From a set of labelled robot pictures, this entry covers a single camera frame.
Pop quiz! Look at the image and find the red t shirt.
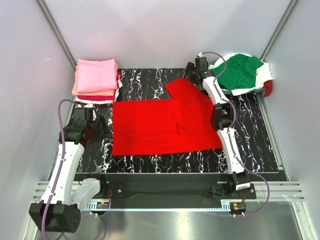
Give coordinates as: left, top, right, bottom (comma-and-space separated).
111, 78, 223, 156

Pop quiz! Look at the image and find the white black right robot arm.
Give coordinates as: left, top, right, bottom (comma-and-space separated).
185, 57, 251, 199

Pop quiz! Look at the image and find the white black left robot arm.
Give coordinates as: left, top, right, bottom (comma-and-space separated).
29, 115, 109, 234

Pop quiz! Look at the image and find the folded magenta shirt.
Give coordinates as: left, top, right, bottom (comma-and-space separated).
77, 72, 122, 102

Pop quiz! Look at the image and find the folded white shirt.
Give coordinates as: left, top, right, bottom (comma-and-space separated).
75, 80, 123, 104

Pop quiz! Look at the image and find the green t shirt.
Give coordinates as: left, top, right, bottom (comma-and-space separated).
213, 53, 264, 90

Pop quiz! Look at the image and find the folded peach shirt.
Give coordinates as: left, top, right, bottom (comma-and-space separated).
72, 66, 118, 96

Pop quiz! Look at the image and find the folded light pink shirt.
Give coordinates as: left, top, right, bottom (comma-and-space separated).
76, 58, 118, 95

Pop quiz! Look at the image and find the white t shirt in basket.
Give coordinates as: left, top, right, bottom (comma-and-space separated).
209, 53, 273, 88

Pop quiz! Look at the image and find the dark red shirt in basket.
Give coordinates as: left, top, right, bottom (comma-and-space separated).
263, 79, 273, 98

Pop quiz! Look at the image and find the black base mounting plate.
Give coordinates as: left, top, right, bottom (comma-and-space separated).
79, 172, 257, 201

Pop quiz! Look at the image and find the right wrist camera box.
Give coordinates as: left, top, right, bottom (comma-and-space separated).
195, 56, 209, 72

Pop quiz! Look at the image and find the aluminium frame rail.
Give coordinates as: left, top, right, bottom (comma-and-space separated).
32, 181, 307, 213

